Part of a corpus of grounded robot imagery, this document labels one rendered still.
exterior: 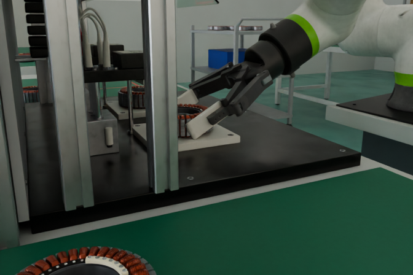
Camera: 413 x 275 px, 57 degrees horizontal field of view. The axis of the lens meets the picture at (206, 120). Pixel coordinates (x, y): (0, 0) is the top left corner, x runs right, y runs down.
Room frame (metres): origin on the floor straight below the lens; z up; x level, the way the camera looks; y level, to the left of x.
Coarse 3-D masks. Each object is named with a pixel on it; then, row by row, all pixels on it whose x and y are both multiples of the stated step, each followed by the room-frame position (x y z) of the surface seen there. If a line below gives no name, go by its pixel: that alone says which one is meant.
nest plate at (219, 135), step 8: (136, 128) 0.65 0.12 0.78; (144, 128) 0.65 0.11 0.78; (216, 128) 0.65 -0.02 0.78; (224, 128) 0.65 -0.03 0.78; (136, 136) 0.64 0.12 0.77; (144, 136) 0.60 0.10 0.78; (200, 136) 0.60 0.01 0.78; (208, 136) 0.60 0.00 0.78; (216, 136) 0.60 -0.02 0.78; (224, 136) 0.60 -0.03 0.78; (232, 136) 0.60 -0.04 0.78; (144, 144) 0.59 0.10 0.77; (184, 144) 0.57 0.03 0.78; (192, 144) 0.57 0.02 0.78; (200, 144) 0.58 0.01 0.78; (208, 144) 0.58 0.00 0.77; (216, 144) 0.59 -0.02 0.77; (224, 144) 0.60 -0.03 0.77
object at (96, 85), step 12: (120, 60) 0.57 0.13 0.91; (132, 60) 0.58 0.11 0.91; (84, 72) 0.54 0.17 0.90; (96, 72) 0.55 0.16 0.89; (108, 72) 0.56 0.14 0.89; (120, 72) 0.57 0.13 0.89; (132, 72) 0.57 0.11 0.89; (96, 84) 0.56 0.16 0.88; (96, 96) 0.56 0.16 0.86; (96, 108) 0.56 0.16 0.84
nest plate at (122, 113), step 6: (108, 102) 0.89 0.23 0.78; (114, 102) 0.89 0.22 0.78; (108, 108) 0.86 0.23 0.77; (114, 108) 0.82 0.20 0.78; (120, 108) 0.82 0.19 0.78; (126, 108) 0.82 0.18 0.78; (114, 114) 0.80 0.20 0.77; (120, 114) 0.77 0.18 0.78; (126, 114) 0.77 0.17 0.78; (138, 114) 0.78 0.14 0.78; (144, 114) 0.79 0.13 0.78
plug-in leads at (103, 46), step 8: (80, 8) 0.56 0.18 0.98; (88, 8) 0.56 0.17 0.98; (80, 16) 0.56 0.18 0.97; (88, 16) 0.59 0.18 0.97; (80, 24) 0.56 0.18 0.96; (96, 24) 0.60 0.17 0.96; (104, 24) 0.56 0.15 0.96; (104, 32) 0.56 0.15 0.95; (104, 40) 0.56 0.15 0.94; (88, 48) 0.56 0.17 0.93; (104, 48) 0.56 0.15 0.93; (88, 56) 0.56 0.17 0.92; (104, 56) 0.56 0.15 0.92; (88, 64) 0.56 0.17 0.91; (104, 64) 0.56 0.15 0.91
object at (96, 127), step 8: (88, 112) 0.60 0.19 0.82; (104, 112) 0.60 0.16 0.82; (88, 120) 0.55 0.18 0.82; (96, 120) 0.55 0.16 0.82; (104, 120) 0.55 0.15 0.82; (112, 120) 0.56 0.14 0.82; (88, 128) 0.54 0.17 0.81; (96, 128) 0.55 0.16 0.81; (104, 128) 0.55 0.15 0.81; (112, 128) 0.56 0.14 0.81; (88, 136) 0.54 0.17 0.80; (96, 136) 0.55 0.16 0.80; (104, 136) 0.55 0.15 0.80; (96, 144) 0.54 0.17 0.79; (104, 144) 0.55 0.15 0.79; (112, 144) 0.56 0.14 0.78; (96, 152) 0.54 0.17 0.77; (104, 152) 0.55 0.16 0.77; (112, 152) 0.55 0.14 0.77
